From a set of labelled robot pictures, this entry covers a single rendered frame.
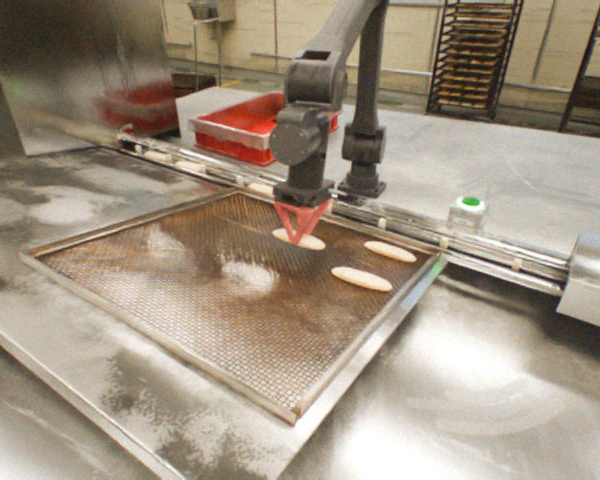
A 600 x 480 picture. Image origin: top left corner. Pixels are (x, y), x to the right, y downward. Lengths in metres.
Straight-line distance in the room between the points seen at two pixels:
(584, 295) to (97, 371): 0.72
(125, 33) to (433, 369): 1.23
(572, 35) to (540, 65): 0.35
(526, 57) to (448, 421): 4.83
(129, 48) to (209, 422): 1.22
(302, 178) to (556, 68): 4.73
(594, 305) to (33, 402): 0.87
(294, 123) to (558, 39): 4.77
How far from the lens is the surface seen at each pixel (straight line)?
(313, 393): 0.46
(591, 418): 0.76
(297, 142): 0.57
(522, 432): 0.70
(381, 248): 0.80
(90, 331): 0.58
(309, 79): 0.63
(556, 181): 1.46
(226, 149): 1.43
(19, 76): 1.32
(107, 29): 1.45
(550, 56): 5.27
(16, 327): 0.61
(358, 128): 1.10
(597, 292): 0.83
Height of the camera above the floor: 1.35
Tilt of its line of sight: 32 degrees down
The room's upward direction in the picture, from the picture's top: straight up
